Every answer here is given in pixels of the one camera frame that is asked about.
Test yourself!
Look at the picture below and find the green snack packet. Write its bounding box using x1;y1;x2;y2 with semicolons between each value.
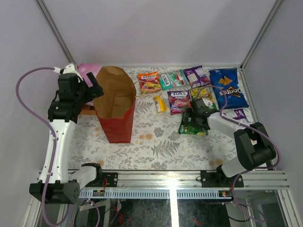
178;112;208;136

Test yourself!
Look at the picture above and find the purple Fox's candy bag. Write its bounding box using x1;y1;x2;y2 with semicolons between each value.
167;90;191;115

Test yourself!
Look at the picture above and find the green Fox's candy bag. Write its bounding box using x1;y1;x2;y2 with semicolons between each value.
190;87;217;109

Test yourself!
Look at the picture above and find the yellow snack bar packet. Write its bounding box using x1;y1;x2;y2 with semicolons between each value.
153;96;167;113

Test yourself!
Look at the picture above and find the purple snack packet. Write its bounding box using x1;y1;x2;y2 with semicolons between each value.
223;108;249;123
183;66;211;88

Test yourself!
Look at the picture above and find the teal Fox's candy bag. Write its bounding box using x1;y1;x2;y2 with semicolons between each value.
159;69;187;90

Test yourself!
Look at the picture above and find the red paper bag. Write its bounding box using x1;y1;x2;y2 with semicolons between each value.
94;66;136;143

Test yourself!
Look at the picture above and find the blue Doritos chip bag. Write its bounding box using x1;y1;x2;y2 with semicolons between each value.
209;68;249;109

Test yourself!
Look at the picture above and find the orange snack packet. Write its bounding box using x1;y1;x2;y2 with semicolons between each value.
137;72;161;94

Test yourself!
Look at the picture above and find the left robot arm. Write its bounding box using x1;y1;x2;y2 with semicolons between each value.
29;72;104;204

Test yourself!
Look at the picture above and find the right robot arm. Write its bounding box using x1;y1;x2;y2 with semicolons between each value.
185;98;276;187

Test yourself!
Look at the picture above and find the purple pillow package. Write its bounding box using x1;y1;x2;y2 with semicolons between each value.
77;63;103;92

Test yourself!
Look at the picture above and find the floral tablecloth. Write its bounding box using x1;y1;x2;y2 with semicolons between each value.
68;94;237;170

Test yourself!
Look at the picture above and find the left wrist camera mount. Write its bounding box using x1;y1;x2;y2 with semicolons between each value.
53;62;84;82

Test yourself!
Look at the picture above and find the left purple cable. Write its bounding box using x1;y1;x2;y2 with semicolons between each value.
15;67;100;227

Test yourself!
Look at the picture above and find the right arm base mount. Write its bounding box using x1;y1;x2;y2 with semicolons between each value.
196;165;236;188

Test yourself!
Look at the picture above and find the aluminium front rail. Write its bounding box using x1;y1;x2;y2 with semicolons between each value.
103;170;290;190

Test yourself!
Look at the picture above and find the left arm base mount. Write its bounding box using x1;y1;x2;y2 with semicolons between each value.
95;171;118;188

